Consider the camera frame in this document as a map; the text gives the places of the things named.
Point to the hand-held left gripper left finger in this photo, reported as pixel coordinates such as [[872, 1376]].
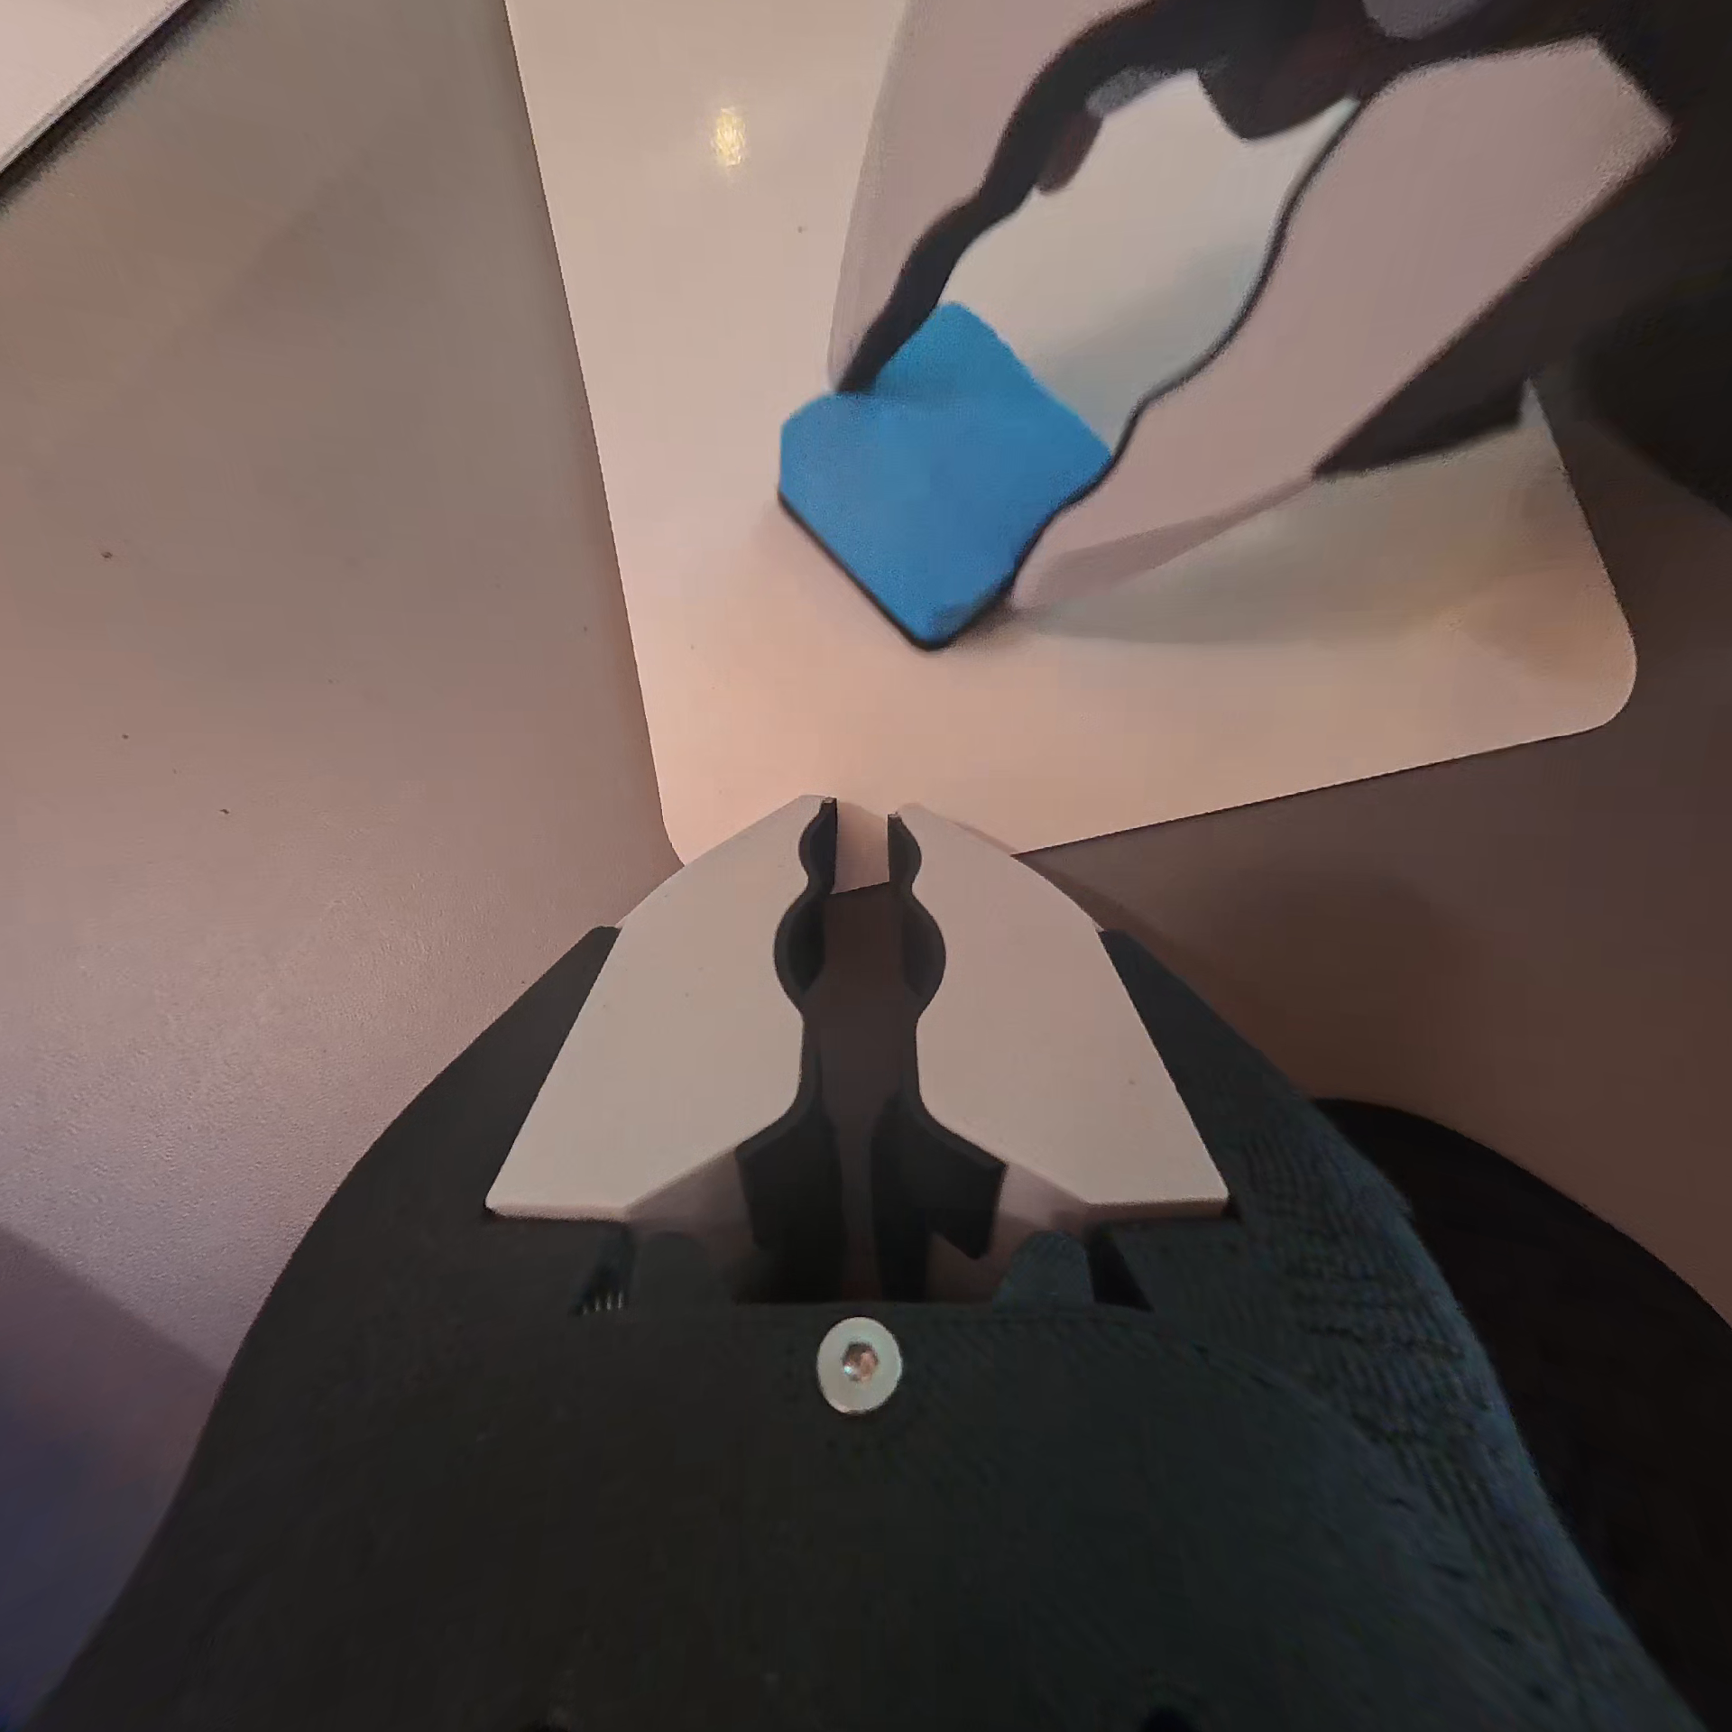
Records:
[[635, 1056]]

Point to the person's dark clothing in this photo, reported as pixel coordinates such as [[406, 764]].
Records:
[[1624, 1353]]

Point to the white whiteboard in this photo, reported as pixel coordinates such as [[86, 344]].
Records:
[[704, 407]]

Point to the blue whiteboard eraser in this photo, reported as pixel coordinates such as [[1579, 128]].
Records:
[[934, 461]]

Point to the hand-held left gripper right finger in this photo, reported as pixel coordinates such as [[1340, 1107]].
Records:
[[1068, 1056]]

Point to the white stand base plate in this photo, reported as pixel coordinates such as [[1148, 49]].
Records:
[[54, 54]]

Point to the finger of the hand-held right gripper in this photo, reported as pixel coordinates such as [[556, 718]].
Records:
[[1352, 297], [920, 176]]

